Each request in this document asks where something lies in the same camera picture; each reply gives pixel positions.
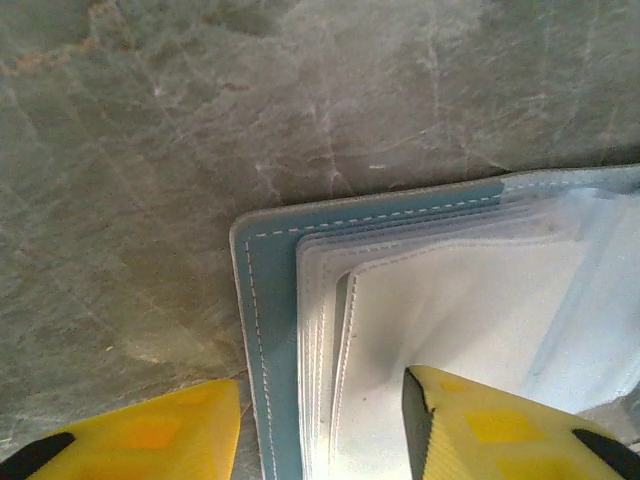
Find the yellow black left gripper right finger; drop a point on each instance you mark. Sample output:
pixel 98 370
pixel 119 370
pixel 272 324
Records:
pixel 500 440

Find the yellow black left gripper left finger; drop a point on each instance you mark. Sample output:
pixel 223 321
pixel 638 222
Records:
pixel 150 440

